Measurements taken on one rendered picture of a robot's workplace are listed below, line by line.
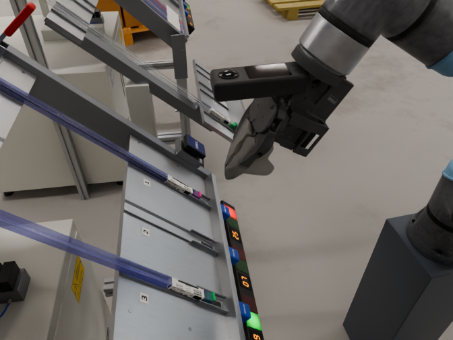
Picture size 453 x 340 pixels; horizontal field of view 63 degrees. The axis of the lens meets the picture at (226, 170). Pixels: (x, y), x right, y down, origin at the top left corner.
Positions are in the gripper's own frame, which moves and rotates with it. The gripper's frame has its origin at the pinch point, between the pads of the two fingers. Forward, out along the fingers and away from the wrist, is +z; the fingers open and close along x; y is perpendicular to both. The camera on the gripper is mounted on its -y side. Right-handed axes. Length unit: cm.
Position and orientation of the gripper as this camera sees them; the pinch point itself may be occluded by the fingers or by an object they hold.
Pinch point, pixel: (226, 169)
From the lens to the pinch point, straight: 55.4
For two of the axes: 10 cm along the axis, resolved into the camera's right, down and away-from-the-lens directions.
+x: -1.5, -6.4, 7.5
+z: -4.9, 7.1, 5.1
